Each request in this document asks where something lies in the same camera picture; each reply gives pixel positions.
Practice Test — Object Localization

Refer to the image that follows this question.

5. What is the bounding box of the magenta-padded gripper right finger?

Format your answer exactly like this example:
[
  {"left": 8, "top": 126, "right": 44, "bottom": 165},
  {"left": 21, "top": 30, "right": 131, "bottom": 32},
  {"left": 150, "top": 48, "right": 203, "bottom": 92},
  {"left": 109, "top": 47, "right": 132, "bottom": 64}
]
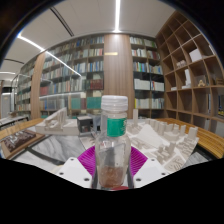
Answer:
[{"left": 126, "top": 145, "right": 169, "bottom": 189}]

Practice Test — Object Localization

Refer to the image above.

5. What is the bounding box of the flat round red coaster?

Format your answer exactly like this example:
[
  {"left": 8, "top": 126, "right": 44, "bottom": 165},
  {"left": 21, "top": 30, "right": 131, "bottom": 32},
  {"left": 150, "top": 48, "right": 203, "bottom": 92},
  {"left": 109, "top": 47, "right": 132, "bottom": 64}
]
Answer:
[{"left": 111, "top": 185, "right": 130, "bottom": 191}]

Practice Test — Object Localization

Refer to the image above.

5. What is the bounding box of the clear bottle with green label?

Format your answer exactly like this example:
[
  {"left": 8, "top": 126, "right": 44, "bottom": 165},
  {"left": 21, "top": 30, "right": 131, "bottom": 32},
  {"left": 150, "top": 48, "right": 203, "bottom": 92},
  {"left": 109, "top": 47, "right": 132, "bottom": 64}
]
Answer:
[{"left": 94, "top": 94, "right": 132, "bottom": 189}]

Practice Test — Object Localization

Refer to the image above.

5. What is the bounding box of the tall bookshelf wall with books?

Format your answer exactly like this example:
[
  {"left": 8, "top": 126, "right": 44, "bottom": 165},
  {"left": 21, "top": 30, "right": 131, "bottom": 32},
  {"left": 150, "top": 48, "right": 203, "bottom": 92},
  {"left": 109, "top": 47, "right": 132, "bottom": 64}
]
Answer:
[{"left": 13, "top": 33, "right": 166, "bottom": 122}]

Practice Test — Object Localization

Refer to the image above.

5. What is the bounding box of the wooden cubby shelf unit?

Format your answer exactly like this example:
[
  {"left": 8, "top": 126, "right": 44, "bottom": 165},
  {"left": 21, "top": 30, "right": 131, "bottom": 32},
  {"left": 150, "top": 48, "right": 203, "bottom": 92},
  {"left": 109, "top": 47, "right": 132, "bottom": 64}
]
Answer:
[{"left": 154, "top": 10, "right": 224, "bottom": 135}]

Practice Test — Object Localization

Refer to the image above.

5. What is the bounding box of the long white architectural model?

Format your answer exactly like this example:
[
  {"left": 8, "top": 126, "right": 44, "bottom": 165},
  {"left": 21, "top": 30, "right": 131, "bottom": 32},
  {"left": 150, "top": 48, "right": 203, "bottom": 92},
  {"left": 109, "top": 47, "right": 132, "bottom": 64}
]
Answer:
[{"left": 34, "top": 107, "right": 81, "bottom": 136}]

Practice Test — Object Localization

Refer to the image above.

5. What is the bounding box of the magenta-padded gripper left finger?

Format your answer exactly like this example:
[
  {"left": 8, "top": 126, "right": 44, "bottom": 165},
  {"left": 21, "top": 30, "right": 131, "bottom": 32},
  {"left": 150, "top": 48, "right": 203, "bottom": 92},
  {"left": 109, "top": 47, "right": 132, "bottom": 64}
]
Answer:
[{"left": 54, "top": 145, "right": 100, "bottom": 189}]

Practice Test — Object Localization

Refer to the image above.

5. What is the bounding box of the straight ceiling light strip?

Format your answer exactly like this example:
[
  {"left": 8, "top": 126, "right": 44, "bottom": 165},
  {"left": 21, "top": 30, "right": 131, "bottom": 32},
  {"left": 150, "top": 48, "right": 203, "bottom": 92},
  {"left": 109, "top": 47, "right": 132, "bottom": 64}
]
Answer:
[{"left": 113, "top": 0, "right": 122, "bottom": 34}]

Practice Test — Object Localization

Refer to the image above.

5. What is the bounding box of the white city block model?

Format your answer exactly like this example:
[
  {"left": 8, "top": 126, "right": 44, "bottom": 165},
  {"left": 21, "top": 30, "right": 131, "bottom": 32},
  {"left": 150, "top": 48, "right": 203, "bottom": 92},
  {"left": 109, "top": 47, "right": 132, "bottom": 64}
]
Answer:
[{"left": 124, "top": 108, "right": 200, "bottom": 175}]

